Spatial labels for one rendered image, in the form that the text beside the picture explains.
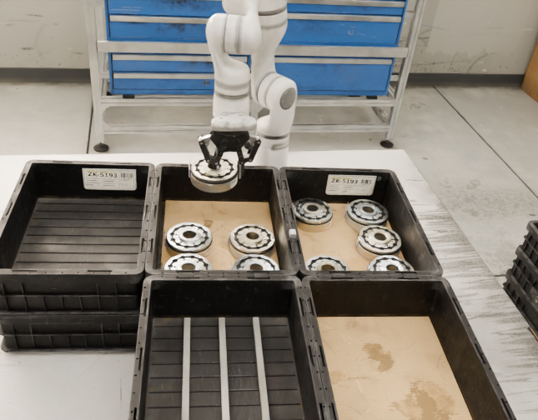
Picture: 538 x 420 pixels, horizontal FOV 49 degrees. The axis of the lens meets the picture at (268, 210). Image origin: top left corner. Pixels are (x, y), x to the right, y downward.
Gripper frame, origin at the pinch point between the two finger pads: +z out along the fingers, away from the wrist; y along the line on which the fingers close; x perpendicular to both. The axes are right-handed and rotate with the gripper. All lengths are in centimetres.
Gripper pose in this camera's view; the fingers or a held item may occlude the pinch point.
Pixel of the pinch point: (228, 170)
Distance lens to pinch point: 131.6
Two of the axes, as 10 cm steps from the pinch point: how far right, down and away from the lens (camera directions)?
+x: 1.5, 6.1, -7.8
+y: -9.9, 0.3, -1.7
